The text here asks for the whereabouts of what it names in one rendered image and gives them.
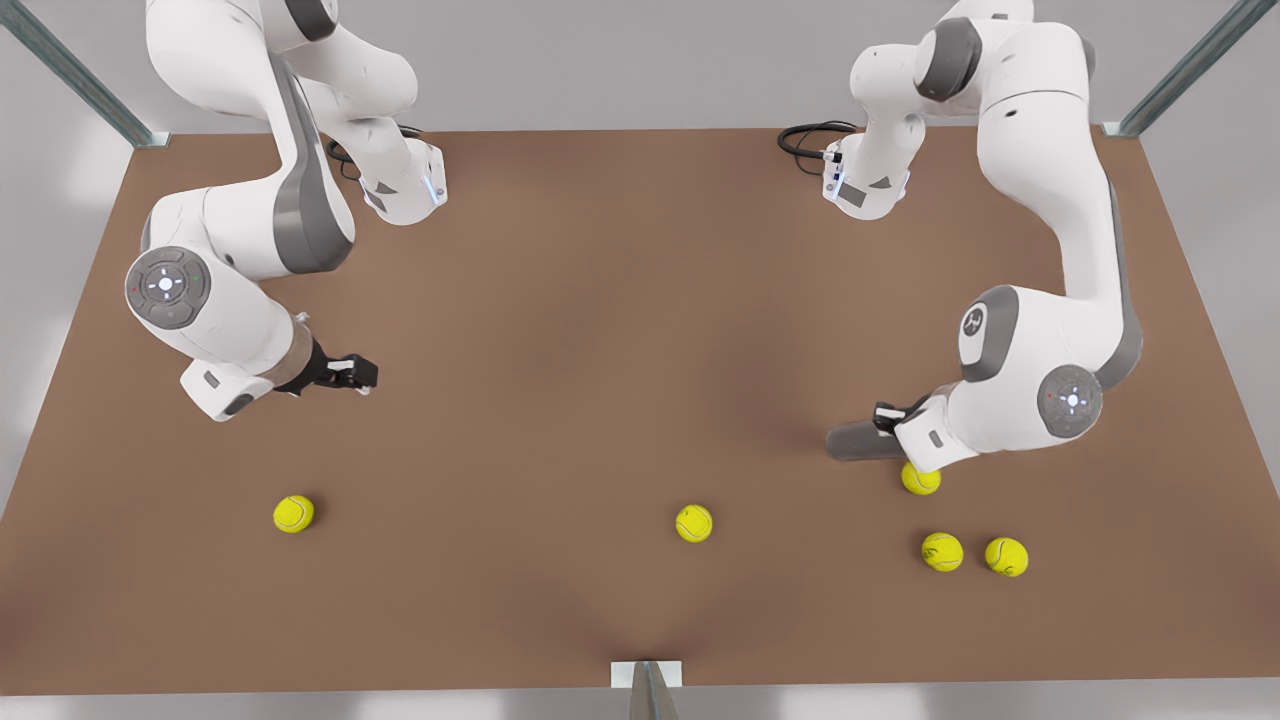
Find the grey translucent tennis tube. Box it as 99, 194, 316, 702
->
825, 419, 908, 464

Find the black cable loop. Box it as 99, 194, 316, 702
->
324, 124, 427, 183
777, 120, 863, 178

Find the silver frame post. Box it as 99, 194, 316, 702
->
0, 0, 172, 150
610, 659, 685, 720
1102, 0, 1280, 139

